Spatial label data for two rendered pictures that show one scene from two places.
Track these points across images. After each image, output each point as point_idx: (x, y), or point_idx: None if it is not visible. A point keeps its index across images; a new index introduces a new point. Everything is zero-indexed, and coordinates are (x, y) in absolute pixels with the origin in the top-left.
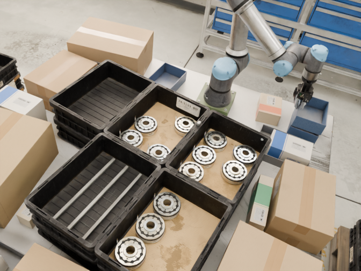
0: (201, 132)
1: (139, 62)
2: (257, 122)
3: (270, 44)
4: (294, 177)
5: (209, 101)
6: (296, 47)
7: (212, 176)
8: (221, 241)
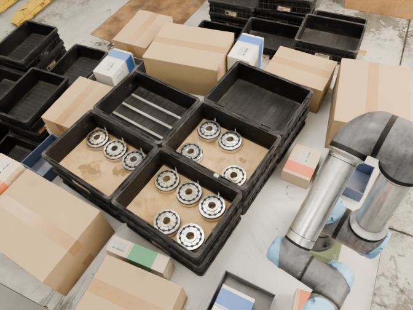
0: (217, 187)
1: (339, 127)
2: (291, 296)
3: (297, 214)
4: (152, 290)
5: None
6: (326, 275)
7: (167, 203)
8: (118, 226)
